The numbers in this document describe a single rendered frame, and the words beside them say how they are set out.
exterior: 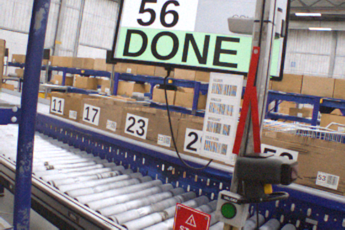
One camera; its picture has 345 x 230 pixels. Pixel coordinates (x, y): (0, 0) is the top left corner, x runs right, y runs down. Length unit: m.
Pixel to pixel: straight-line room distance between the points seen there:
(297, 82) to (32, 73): 5.66
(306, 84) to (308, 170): 4.71
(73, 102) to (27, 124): 1.65
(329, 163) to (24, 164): 1.05
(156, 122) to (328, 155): 0.84
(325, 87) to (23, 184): 5.59
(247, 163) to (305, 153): 0.66
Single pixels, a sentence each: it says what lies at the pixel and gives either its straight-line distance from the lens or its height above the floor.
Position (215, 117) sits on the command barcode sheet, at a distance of 0.73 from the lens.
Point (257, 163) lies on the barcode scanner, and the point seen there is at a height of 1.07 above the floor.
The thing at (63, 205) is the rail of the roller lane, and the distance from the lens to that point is 1.22.
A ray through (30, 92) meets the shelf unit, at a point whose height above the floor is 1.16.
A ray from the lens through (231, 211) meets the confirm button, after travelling 0.70.
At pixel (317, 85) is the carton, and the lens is 5.90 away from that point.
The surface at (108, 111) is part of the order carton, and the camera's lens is 1.87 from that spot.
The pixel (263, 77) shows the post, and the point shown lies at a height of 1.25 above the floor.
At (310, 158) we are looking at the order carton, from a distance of 1.28.
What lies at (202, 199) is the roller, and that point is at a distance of 1.37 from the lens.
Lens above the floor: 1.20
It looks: 3 degrees down
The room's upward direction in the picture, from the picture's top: 8 degrees clockwise
